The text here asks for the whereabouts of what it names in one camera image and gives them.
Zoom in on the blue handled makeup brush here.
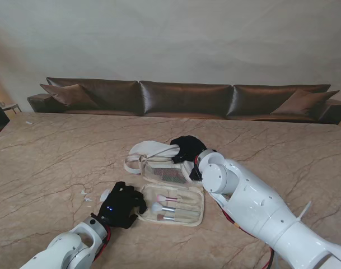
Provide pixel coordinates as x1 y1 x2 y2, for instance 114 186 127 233
151 202 200 217

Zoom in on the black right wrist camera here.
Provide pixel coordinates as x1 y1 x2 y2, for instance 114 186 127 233
189 166 202 182

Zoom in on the red black right arm cable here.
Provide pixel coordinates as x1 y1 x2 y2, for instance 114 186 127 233
219 201 276 269

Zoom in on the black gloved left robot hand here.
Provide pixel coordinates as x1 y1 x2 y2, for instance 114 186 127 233
99 181 147 230

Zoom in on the pink makeup brush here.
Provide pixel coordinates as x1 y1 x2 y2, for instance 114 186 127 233
156 194 179 203

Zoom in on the cream white cosmetics bag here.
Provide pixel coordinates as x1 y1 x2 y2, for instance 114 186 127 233
124 141 206 227

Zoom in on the white zip tie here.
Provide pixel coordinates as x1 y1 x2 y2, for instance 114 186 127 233
297 200 312 222

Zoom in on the red black left arm cable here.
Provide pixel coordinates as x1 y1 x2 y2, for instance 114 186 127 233
93 225 111 261

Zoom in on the brown leather sofa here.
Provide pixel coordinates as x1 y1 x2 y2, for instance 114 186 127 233
26 77 341 126

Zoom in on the grey side chair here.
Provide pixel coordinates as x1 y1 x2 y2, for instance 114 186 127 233
0 98 21 114

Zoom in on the brown sofa pillow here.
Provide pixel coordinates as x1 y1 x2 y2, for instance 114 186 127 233
40 83 100 110
270 89 340 115

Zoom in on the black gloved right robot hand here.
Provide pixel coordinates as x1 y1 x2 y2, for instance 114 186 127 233
169 135 209 165

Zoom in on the red black arm cable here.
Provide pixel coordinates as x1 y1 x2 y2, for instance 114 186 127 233
219 201 276 269
93 225 111 261

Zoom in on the red lipstick tube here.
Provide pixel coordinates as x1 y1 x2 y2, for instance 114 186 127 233
158 167 185 183

